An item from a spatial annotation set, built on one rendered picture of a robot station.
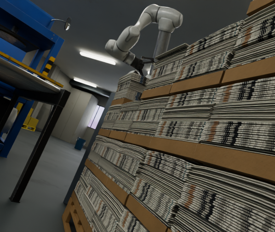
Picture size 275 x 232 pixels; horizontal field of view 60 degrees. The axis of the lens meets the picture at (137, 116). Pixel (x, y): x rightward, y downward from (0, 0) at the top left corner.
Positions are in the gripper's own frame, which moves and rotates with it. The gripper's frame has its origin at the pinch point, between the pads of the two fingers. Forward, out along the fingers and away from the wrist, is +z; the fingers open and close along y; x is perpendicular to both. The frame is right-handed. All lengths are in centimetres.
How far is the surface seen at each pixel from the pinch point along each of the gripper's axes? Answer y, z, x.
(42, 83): 43, -65, -14
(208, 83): 33, -17, 100
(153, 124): 47, -16, 72
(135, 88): 20.9, -13.0, 15.0
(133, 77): 14.9, -17.6, 14.3
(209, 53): 20, -18, 93
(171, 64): 18, -18, 66
